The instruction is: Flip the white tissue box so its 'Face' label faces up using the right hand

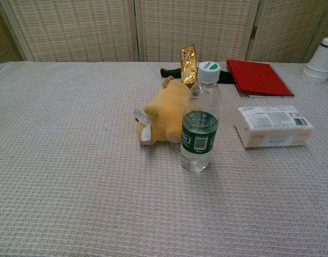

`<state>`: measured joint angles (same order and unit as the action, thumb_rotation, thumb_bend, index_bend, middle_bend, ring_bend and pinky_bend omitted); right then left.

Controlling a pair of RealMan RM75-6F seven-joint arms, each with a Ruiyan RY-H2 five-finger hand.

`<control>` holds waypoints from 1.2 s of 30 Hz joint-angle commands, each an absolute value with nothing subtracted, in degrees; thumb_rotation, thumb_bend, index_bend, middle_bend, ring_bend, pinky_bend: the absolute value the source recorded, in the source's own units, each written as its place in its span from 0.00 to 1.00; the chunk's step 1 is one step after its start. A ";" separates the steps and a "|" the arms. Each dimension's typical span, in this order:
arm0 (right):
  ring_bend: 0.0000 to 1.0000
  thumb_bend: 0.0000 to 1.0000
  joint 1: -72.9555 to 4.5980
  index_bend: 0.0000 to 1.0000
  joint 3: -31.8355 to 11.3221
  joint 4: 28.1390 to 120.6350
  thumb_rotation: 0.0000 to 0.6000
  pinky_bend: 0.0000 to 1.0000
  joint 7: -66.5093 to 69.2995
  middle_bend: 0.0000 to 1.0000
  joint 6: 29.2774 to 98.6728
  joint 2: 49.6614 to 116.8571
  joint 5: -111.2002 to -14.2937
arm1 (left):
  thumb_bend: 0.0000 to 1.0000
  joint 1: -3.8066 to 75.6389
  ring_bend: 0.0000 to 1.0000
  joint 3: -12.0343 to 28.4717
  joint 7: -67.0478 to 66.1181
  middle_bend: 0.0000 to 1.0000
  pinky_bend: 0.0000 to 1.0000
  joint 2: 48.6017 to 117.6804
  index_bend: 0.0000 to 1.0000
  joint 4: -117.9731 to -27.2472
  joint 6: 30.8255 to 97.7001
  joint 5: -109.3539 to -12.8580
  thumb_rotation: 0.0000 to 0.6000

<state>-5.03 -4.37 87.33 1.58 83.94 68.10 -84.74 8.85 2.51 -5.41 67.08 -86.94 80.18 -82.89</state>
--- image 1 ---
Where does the red spiral notebook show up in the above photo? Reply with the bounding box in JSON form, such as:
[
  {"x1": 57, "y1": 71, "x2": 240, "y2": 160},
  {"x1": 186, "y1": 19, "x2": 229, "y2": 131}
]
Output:
[{"x1": 225, "y1": 58, "x2": 295, "y2": 99}]

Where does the woven rattan folding screen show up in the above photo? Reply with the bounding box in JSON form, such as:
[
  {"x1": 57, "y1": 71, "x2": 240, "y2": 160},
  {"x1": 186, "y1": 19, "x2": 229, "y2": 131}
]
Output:
[{"x1": 0, "y1": 0, "x2": 328, "y2": 67}]

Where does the black tool with orange band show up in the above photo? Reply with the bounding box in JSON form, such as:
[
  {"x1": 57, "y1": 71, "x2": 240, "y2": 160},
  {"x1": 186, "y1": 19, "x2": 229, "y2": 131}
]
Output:
[{"x1": 160, "y1": 67, "x2": 235, "y2": 86}]

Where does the gold foil snack pack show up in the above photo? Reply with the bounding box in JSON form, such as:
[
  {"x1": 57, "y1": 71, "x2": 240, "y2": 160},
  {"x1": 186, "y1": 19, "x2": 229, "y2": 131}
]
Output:
[{"x1": 180, "y1": 44, "x2": 199, "y2": 87}]

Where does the white cylindrical bottle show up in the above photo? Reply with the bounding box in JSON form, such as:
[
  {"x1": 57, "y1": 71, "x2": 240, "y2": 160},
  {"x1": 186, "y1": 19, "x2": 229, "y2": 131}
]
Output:
[{"x1": 300, "y1": 37, "x2": 328, "y2": 84}]

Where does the clear water bottle green label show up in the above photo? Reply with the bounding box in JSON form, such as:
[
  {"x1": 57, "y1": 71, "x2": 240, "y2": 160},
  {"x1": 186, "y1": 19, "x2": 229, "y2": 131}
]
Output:
[{"x1": 180, "y1": 61, "x2": 223, "y2": 172}]

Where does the white tissue pack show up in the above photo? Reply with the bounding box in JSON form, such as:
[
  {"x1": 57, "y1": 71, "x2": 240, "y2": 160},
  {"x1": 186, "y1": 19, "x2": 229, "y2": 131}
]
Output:
[{"x1": 234, "y1": 105, "x2": 314, "y2": 149}]

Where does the yellow plush toy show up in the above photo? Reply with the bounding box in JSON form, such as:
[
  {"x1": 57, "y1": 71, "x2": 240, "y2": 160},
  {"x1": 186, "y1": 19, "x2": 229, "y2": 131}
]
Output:
[{"x1": 133, "y1": 75, "x2": 201, "y2": 147}]

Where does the woven beige tablecloth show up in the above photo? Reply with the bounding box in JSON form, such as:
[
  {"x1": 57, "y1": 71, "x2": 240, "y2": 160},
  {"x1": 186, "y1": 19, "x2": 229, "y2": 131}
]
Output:
[{"x1": 0, "y1": 61, "x2": 328, "y2": 257}]

